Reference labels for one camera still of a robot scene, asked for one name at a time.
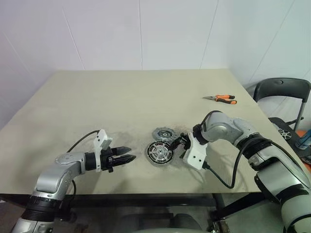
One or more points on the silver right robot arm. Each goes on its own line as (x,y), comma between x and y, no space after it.
(223,128)

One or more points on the black folding chair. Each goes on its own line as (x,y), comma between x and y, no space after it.
(281,89)

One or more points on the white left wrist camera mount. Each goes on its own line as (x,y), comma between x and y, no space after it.
(103,137)

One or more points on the orange black pliers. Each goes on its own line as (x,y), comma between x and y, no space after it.
(224,97)

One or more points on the blue object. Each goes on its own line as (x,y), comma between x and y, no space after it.
(306,142)

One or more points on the copper wound motor stator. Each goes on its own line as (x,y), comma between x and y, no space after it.
(155,148)

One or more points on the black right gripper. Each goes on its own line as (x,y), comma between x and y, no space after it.
(187,142)

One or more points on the black table frame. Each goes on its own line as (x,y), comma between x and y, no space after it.
(145,201)

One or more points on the grey finned motor base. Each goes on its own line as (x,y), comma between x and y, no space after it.
(163,133)

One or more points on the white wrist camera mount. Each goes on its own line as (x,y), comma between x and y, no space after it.
(195,155)
(103,137)

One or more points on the small silver spoked wheel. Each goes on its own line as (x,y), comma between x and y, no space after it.
(285,134)

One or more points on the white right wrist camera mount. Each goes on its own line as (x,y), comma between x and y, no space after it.
(195,155)

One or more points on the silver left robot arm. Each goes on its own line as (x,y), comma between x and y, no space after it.
(60,170)

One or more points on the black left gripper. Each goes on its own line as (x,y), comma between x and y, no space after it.
(107,161)

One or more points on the orange object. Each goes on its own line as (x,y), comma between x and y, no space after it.
(302,132)

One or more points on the metal caster wheel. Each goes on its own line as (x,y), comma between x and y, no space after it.
(218,225)

